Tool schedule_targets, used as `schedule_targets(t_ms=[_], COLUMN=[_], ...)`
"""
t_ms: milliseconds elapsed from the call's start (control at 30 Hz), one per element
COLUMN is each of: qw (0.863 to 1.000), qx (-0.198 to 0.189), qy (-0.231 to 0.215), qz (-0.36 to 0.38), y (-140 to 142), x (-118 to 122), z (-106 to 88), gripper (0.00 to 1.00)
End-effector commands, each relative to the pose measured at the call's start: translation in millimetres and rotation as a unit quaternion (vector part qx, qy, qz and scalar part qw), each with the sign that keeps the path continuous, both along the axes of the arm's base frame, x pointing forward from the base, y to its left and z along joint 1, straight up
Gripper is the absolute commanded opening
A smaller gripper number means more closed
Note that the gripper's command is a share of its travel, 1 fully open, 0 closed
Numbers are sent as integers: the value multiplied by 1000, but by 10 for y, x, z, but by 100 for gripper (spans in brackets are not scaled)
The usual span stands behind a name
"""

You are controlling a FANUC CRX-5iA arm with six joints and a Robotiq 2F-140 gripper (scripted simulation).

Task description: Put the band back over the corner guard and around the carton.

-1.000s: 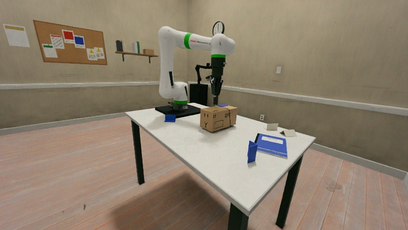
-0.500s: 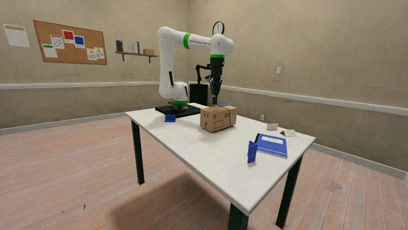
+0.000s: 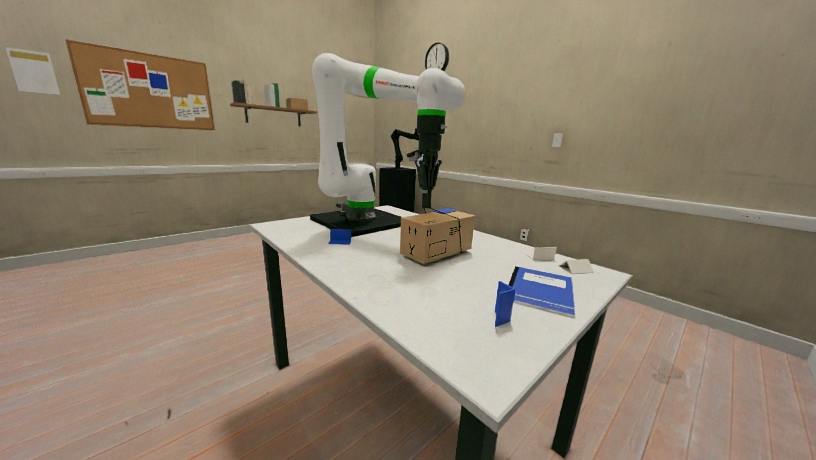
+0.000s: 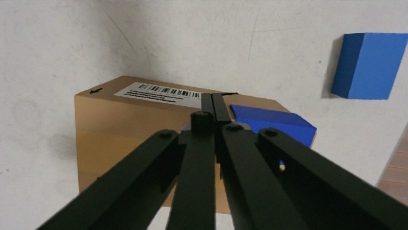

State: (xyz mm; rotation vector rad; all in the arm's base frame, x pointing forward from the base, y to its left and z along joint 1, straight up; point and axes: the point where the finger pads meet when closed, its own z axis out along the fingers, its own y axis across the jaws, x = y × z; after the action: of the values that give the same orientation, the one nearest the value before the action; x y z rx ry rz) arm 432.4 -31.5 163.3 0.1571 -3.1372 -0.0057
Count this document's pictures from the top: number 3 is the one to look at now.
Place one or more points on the blue notebook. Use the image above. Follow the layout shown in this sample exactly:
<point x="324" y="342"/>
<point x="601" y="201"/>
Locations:
<point x="544" y="291"/>

